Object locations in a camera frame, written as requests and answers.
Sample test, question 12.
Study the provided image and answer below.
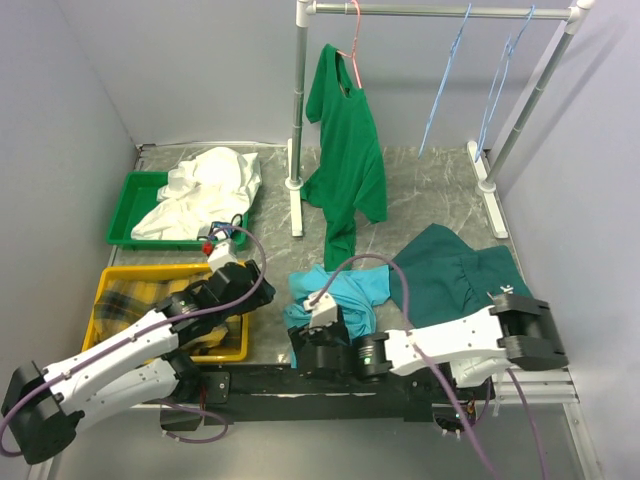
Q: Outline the blue wire hanger right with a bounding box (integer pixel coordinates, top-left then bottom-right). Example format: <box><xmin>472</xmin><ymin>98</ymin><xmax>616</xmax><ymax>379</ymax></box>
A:
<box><xmin>473</xmin><ymin>5</ymin><xmax>536</xmax><ymax>164</ymax></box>

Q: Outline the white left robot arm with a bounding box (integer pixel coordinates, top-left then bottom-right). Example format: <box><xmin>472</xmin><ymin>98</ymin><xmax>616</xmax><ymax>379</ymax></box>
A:
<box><xmin>1</xmin><ymin>260</ymin><xmax>275</xmax><ymax>465</ymax></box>

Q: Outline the pink wire hanger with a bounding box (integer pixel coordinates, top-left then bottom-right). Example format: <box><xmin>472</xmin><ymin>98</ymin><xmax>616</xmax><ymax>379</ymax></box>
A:
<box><xmin>337</xmin><ymin>0</ymin><xmax>363</xmax><ymax>89</ymax></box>

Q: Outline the light blue t shirt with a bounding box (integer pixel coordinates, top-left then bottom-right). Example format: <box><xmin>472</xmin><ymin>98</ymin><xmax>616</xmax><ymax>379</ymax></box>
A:
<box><xmin>284</xmin><ymin>265</ymin><xmax>390</xmax><ymax>339</ymax></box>

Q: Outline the blue wire hanger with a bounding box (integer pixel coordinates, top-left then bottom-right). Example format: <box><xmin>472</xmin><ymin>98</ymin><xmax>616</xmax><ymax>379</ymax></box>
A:
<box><xmin>473</xmin><ymin>5</ymin><xmax>536</xmax><ymax>164</ymax></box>
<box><xmin>418</xmin><ymin>3</ymin><xmax>472</xmax><ymax>158</ymax></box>

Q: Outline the dark teal garment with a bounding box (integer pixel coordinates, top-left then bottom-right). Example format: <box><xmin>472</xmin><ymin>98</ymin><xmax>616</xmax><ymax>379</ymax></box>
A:
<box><xmin>393</xmin><ymin>224</ymin><xmax>532</xmax><ymax>328</ymax></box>

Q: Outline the green t shirt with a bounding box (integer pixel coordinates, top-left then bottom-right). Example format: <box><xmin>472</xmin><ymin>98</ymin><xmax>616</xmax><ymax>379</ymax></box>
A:
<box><xmin>302</xmin><ymin>44</ymin><xmax>388</xmax><ymax>271</ymax></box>

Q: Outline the white shirt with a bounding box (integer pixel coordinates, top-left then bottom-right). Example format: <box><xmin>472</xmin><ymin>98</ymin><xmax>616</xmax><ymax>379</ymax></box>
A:
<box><xmin>131</xmin><ymin>147</ymin><xmax>262</xmax><ymax>241</ymax></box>

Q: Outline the blue white small item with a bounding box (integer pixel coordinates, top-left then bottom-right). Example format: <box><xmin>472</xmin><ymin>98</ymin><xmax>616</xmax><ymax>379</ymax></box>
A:
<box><xmin>196</xmin><ymin>214</ymin><xmax>244</xmax><ymax>241</ymax></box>

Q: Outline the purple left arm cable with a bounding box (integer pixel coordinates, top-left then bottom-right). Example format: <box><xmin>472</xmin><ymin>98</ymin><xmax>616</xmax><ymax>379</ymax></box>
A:
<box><xmin>0</xmin><ymin>224</ymin><xmax>269</xmax><ymax>459</ymax></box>

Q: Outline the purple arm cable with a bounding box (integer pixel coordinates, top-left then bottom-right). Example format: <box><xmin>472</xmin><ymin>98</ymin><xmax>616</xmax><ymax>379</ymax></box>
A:
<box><xmin>0</xmin><ymin>224</ymin><xmax>269</xmax><ymax>459</ymax></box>
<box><xmin>309</xmin><ymin>254</ymin><xmax>551</xmax><ymax>480</ymax></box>

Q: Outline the yellow plaid cloth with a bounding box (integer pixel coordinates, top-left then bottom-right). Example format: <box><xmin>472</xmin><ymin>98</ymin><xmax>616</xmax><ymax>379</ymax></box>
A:
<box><xmin>90</xmin><ymin>273</ymin><xmax>243</xmax><ymax>356</ymax></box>

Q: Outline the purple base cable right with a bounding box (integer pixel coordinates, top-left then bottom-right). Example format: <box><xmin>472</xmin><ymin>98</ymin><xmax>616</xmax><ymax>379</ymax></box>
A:
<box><xmin>439</xmin><ymin>384</ymin><xmax>496</xmax><ymax>441</ymax></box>

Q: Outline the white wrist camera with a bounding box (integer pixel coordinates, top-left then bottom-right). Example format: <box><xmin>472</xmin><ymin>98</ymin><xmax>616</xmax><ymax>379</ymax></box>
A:
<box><xmin>303</xmin><ymin>291</ymin><xmax>339</xmax><ymax>334</ymax></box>
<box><xmin>201</xmin><ymin>239</ymin><xmax>237</xmax><ymax>272</ymax></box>

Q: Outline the blue wire hanger left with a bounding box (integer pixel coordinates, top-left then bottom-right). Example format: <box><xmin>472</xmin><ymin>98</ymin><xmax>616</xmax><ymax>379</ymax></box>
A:
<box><xmin>418</xmin><ymin>3</ymin><xmax>472</xmax><ymax>158</ymax></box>

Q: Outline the grey white clothes rack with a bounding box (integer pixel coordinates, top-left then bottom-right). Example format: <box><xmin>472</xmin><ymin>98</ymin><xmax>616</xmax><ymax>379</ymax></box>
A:
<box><xmin>285</xmin><ymin>1</ymin><xmax>595</xmax><ymax>239</ymax></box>

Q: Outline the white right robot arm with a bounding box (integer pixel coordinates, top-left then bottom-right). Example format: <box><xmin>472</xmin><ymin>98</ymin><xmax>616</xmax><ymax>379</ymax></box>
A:
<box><xmin>288</xmin><ymin>292</ymin><xmax>569</xmax><ymax>399</ymax></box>

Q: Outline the yellow plastic bin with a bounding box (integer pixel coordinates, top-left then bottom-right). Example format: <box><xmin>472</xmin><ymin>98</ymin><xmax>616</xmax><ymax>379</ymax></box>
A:
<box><xmin>82</xmin><ymin>264</ymin><xmax>249</xmax><ymax>364</ymax></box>

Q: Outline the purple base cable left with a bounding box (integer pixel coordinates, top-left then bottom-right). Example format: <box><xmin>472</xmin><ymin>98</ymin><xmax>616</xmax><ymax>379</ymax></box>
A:
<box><xmin>154</xmin><ymin>399</ymin><xmax>234</xmax><ymax>445</ymax></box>

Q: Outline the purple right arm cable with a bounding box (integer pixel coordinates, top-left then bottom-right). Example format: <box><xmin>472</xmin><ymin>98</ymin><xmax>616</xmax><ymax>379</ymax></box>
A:
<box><xmin>309</xmin><ymin>254</ymin><xmax>551</xmax><ymax>480</ymax></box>

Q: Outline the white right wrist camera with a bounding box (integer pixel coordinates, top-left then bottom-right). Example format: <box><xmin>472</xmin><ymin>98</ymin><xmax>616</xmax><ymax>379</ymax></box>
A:
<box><xmin>303</xmin><ymin>291</ymin><xmax>339</xmax><ymax>334</ymax></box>

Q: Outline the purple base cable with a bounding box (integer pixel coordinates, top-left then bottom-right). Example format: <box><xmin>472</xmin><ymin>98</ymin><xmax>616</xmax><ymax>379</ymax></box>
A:
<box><xmin>154</xmin><ymin>399</ymin><xmax>234</xmax><ymax>445</ymax></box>
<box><xmin>439</xmin><ymin>384</ymin><xmax>496</xmax><ymax>441</ymax></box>

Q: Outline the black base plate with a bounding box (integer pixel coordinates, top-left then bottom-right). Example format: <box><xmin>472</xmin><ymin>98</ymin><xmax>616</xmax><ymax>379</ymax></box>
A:
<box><xmin>172</xmin><ymin>364</ymin><xmax>460</xmax><ymax>429</ymax></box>

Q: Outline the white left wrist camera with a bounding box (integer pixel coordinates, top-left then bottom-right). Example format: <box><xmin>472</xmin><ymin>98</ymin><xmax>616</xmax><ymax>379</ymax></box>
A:
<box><xmin>201</xmin><ymin>239</ymin><xmax>237</xmax><ymax>272</ymax></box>

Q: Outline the green plastic tray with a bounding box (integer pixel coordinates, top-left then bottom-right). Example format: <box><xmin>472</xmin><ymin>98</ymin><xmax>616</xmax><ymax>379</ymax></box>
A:
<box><xmin>106</xmin><ymin>172</ymin><xmax>249</xmax><ymax>252</ymax></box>

